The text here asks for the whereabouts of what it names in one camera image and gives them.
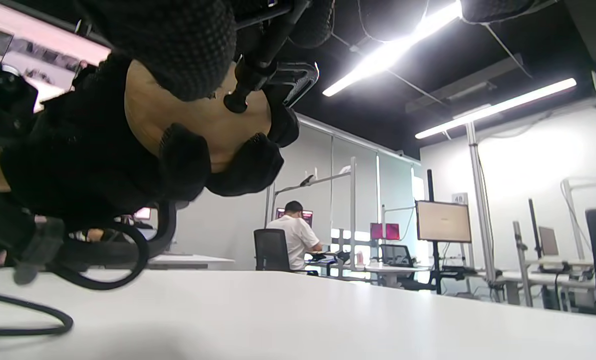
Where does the person's right hand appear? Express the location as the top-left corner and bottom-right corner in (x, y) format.
(75, 0), (538, 101)

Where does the person's left hand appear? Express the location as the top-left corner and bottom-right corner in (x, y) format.
(0, 55), (301, 221)

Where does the round wooden disc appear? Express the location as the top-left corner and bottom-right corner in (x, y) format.
(124, 60), (273, 174)

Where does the black metal clamp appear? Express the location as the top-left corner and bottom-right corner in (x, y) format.
(223, 0), (320, 115)

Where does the black office chair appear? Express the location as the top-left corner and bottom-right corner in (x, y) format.
(254, 228), (294, 272)

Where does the monitor with dark screen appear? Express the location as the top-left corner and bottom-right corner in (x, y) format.
(276, 208), (314, 227)

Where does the long ceiling light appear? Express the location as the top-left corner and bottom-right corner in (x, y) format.
(323, 0), (463, 98)
(415, 77), (577, 140)

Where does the monitor with beige screen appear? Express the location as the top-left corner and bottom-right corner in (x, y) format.
(416, 200), (472, 244)

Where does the black glove cable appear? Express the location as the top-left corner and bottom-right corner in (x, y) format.
(0, 290), (74, 337)

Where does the aluminium frame post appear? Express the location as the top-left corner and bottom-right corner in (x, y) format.
(465, 122), (501, 302)

